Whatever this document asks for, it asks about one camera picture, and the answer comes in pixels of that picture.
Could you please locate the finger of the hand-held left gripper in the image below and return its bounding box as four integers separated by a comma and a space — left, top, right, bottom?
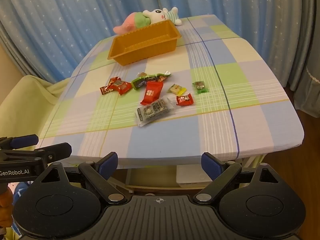
0, 134, 39, 149
0, 142, 72, 165

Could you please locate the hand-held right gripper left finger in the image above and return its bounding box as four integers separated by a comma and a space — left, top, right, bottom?
37, 152, 128, 205

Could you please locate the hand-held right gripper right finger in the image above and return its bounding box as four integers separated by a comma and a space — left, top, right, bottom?
194, 152, 282, 205

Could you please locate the clear grey snack packet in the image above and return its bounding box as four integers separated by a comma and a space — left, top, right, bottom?
136, 98, 175, 128

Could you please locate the small red snack packet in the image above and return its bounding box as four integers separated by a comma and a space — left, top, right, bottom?
108, 79, 133, 96

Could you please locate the green candy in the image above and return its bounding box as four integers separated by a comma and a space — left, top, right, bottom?
192, 81, 209, 94

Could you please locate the large red snack packet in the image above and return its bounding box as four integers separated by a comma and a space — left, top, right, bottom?
140, 81, 164, 106

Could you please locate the yellow candy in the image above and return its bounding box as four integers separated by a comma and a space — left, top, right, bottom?
167, 84, 187, 95

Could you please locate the green and silver snack packet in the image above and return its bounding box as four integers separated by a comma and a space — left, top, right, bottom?
131, 72, 172, 90

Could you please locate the orange plastic tray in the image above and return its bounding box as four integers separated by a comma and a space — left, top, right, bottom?
107, 20, 181, 67

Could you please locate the person's left hand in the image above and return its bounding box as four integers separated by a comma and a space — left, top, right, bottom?
0, 187, 13, 228

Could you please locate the blue patterned cloth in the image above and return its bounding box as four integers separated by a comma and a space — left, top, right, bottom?
11, 181, 33, 200

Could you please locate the white box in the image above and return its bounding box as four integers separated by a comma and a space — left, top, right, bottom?
176, 164, 208, 188

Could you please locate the cream cloth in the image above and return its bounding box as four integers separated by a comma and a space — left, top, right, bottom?
0, 74, 73, 140

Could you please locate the white table leg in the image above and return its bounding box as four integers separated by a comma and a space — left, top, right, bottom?
241, 154, 265, 168

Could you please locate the blue cloth with lace trim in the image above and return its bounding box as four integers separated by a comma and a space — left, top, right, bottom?
287, 62, 320, 119

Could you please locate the blue starry curtain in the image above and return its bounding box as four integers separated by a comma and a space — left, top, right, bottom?
0, 0, 320, 90

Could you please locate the pink and green plush toy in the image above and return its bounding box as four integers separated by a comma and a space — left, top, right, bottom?
113, 12, 152, 35

